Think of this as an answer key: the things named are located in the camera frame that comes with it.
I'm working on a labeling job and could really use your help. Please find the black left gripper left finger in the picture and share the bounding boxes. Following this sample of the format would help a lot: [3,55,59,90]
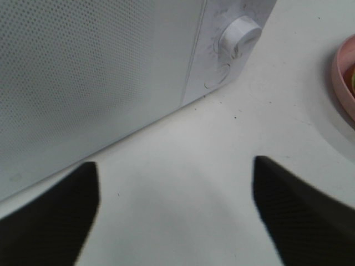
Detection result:
[1,162,100,265]

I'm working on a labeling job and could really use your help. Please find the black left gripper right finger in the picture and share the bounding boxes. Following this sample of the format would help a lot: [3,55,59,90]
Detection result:
[252,156,354,265]

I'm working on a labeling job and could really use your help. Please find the white microwave door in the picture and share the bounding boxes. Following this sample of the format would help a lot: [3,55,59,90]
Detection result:
[1,1,206,199]

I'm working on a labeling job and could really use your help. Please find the pink round plate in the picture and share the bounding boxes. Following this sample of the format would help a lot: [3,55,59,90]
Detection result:
[331,34,354,121]

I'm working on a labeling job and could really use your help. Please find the round white door button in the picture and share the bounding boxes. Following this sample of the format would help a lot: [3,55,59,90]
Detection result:
[204,64,230,89]

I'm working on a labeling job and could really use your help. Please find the white timer knob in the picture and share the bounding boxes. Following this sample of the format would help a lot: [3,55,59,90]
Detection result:
[217,16,262,60]

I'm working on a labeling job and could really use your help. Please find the white microwave oven body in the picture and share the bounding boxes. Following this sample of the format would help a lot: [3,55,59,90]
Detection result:
[181,0,276,106]

